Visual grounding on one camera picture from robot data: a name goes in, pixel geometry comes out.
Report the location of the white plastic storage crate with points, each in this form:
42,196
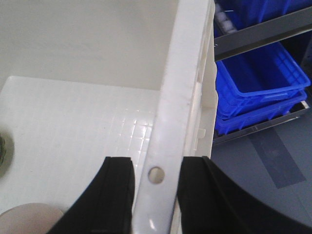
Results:
82,80

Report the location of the blue bin nested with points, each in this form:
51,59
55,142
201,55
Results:
256,79
224,127

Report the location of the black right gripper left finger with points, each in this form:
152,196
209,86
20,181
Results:
105,207

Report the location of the blue bin on upper shelf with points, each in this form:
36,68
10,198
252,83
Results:
234,15

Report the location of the blue bin lower nested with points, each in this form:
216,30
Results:
224,127

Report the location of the cream yellow ball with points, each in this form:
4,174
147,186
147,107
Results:
3,136

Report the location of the pink and cream ball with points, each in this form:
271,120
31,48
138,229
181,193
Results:
30,218

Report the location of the grey metal shelf rack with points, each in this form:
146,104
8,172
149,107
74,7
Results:
259,35

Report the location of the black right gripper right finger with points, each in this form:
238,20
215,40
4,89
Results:
212,203

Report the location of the blue bin upper nested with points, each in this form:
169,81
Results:
256,79

